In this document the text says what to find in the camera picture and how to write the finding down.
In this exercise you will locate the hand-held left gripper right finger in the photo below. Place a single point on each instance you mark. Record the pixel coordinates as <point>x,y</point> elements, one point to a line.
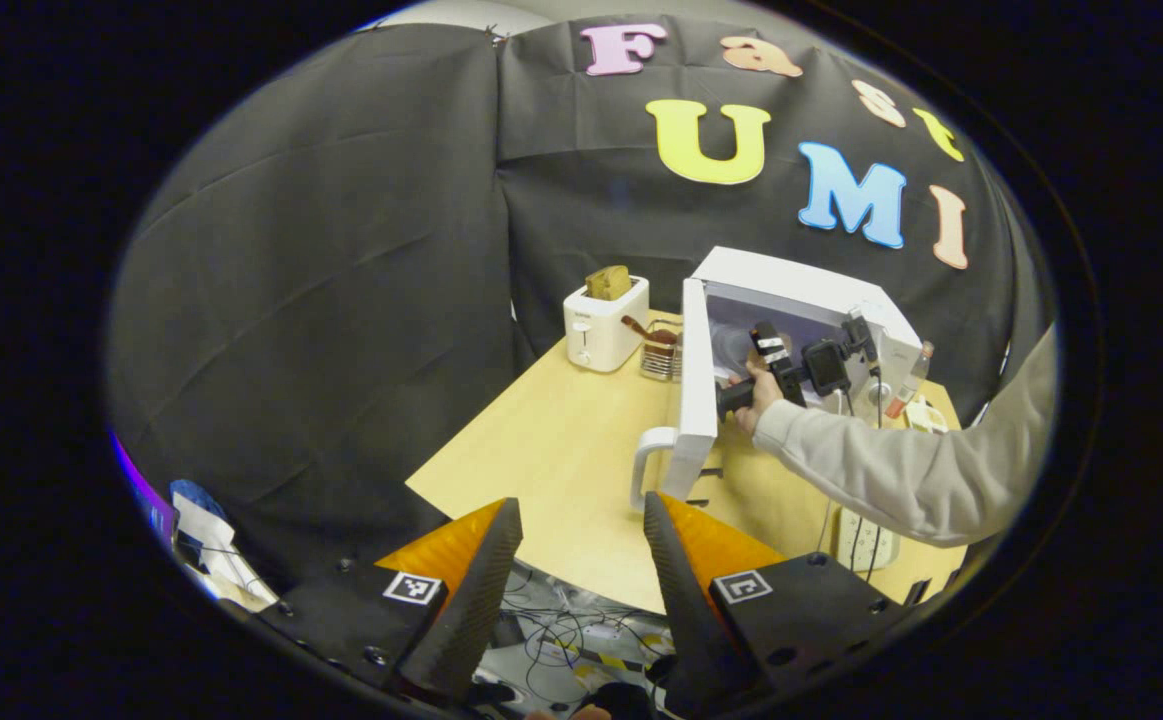
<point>686,620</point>

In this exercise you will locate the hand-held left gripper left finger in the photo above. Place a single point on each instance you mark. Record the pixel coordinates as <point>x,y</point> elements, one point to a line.
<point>471,610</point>

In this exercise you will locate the white microwave oven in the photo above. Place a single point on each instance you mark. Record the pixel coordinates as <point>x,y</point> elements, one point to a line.
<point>801,275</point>

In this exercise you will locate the brown food in rack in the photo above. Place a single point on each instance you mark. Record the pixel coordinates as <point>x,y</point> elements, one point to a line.
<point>653,332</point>

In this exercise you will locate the clear plastic bottle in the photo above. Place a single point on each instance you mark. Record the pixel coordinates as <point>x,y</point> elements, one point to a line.
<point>909,380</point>

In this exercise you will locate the white divided grain tray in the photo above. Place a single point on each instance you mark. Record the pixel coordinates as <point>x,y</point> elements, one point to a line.
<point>926,415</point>

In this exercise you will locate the small white plate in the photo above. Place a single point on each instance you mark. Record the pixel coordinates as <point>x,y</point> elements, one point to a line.
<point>856,540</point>

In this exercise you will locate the white toaster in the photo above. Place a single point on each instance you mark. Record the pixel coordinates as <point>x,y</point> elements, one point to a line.
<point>601,335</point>

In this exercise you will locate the brown bread slice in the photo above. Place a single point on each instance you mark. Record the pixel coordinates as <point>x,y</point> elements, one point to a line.
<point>608,282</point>

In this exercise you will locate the blue and white papers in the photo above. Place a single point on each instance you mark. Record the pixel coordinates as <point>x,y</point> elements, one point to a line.
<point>216,545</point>

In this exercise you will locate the black backdrop cloth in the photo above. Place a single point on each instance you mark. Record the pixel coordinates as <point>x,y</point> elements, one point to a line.
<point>341,250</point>

